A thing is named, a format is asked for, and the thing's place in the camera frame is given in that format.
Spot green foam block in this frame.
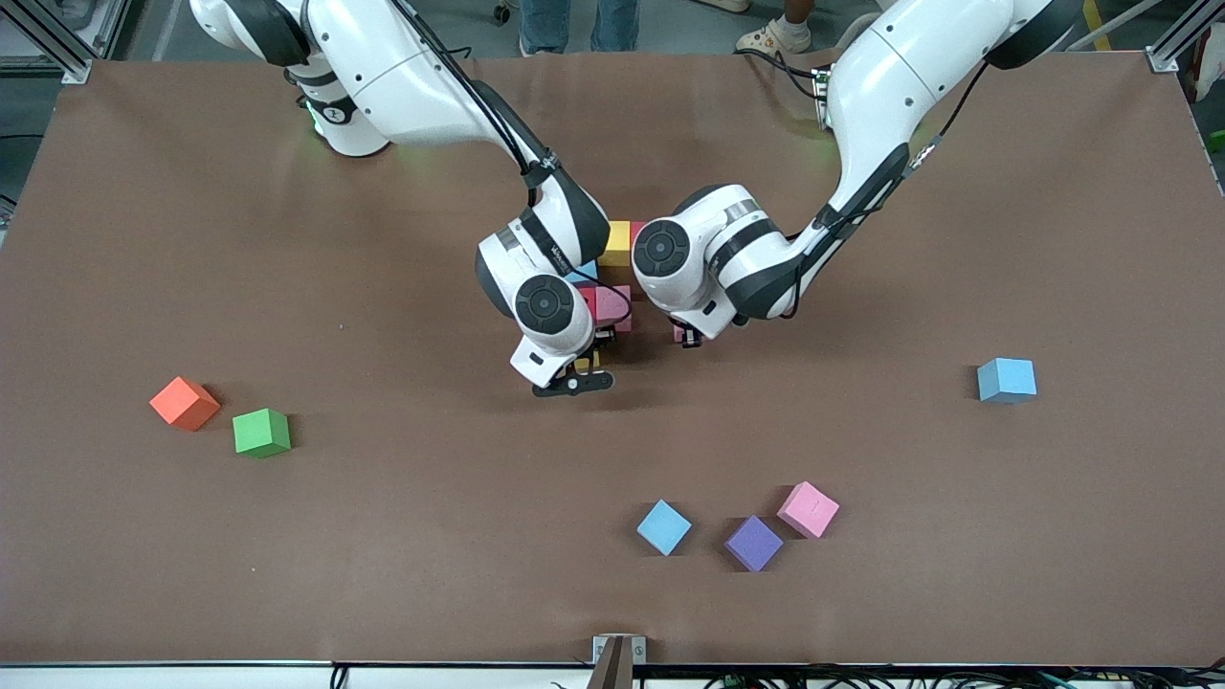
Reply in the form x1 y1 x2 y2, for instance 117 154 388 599
232 408 292 459

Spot brown table cover mat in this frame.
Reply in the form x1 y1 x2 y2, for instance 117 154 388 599
0 50 1225 668

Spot purple foam block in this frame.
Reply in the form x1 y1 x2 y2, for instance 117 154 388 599
724 515 786 573

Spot person's sandalled foot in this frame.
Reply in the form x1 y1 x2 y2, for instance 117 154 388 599
734 0 814 56

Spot person's blue jeans legs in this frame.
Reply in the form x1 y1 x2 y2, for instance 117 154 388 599
518 0 640 56

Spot orange foam block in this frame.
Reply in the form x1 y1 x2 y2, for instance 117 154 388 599
149 376 222 433

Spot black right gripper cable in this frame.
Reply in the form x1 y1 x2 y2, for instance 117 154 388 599
584 285 634 331

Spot metal camera post bracket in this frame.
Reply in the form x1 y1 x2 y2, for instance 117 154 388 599
589 634 647 689

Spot aluminium frame post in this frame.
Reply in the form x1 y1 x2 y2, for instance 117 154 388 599
1148 0 1225 74
0 0 95 85

